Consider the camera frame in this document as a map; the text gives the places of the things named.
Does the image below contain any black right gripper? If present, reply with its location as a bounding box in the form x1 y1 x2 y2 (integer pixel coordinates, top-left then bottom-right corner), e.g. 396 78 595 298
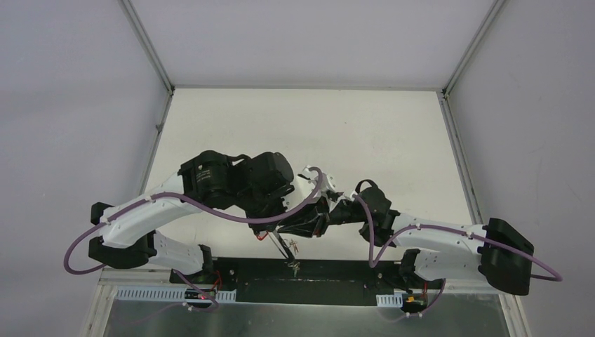
277 194 367 239

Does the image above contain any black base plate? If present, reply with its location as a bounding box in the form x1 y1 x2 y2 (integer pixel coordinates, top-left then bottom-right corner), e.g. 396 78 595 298
187 257 443 307

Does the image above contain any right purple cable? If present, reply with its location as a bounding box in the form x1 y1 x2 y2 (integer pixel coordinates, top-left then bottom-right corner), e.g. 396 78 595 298
353 194 563 322

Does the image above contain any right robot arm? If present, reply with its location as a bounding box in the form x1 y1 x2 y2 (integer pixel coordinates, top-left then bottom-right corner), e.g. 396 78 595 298
277 180 535 296

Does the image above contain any red key tag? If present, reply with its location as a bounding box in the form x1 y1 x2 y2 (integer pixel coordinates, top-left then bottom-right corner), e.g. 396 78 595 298
255 232 269 241

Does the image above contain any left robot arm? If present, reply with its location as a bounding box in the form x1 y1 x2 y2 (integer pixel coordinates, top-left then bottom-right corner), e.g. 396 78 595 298
88 150 304 284

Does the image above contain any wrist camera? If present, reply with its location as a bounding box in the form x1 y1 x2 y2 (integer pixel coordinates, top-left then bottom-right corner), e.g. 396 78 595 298
285 166 337 208
322 184 346 211

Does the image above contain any green key tag with key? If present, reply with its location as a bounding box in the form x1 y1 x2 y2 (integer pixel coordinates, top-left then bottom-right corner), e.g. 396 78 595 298
288 261 300 270

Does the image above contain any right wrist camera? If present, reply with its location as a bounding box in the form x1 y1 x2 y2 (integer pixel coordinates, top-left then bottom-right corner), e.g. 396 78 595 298
322 184 346 211

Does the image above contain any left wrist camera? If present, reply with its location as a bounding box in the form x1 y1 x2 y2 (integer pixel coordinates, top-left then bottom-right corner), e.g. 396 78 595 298
285 166 337 208

